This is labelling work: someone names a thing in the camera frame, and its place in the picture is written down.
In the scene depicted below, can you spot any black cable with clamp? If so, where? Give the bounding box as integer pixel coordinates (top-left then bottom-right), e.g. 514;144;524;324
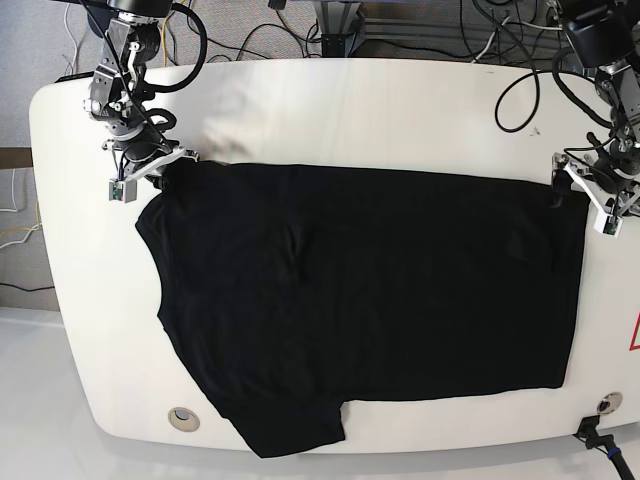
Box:
573;415;640;480

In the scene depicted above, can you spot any aluminium frame post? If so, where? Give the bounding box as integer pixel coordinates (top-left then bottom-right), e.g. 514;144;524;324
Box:
313;1;365;58

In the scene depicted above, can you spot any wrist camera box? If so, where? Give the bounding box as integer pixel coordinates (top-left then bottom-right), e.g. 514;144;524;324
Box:
594;210;623;238
108;179;137;203

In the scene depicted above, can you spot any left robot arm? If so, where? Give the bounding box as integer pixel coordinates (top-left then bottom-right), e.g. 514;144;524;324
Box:
549;1;639;217

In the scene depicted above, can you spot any white cable on floor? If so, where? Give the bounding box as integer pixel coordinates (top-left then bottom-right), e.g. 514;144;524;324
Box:
61;5;81;76

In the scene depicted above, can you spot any black T-shirt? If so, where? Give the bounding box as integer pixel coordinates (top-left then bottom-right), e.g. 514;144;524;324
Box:
136;160;589;458

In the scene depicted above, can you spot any right metal table grommet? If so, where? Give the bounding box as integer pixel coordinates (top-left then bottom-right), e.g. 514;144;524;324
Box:
597;392;623;415

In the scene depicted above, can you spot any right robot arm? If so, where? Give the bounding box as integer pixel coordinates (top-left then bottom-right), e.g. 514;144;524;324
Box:
84;1;208;203

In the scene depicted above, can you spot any yellow cable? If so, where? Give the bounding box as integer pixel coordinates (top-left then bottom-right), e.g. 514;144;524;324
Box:
160;14;174;68

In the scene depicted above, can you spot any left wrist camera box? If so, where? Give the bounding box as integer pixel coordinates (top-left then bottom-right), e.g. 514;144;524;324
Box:
594;210;623;238

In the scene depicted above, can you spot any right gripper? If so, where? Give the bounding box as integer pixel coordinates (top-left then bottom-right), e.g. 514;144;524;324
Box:
102;127;200;191

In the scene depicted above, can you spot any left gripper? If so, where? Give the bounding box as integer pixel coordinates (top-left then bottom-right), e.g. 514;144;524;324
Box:
550;132;639;214

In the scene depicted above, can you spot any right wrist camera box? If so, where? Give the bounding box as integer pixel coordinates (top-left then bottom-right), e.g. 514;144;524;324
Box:
108;179;137;203

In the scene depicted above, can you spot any metal table grommet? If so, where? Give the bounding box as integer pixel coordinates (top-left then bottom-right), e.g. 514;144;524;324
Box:
597;392;623;415
168;407;200;433

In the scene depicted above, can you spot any left metal table grommet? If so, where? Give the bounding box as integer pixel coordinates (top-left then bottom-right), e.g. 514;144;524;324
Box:
168;407;200;433

